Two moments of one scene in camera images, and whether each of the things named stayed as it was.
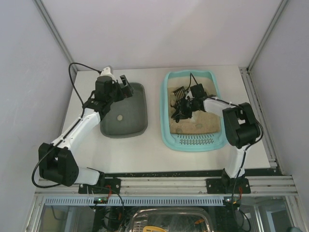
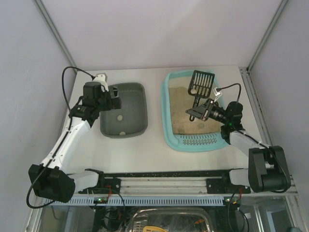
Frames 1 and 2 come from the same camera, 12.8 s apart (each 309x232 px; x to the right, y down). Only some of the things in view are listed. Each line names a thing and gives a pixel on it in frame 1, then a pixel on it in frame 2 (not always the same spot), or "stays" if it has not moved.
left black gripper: [125, 87] to [115, 97]
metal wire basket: [174, 219] stays
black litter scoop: [179, 94] to [201, 86]
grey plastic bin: [127, 117] stays
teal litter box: [203, 132] stays
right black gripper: [183, 106] to [205, 111]
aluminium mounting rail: [174, 186] stays
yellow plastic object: [149, 228] stays
